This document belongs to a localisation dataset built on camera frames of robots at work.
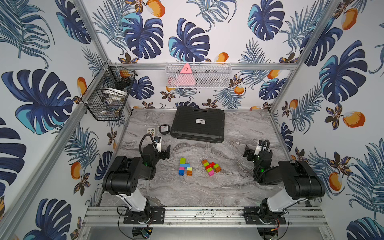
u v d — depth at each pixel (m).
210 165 0.90
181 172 0.88
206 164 0.90
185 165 0.90
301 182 0.46
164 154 0.86
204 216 0.76
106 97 0.83
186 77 0.89
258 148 0.83
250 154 0.86
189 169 0.88
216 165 0.90
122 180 0.47
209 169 0.88
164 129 1.07
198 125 1.04
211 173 0.87
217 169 0.88
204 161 0.92
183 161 0.92
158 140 0.83
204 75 1.01
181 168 0.88
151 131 1.04
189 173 0.88
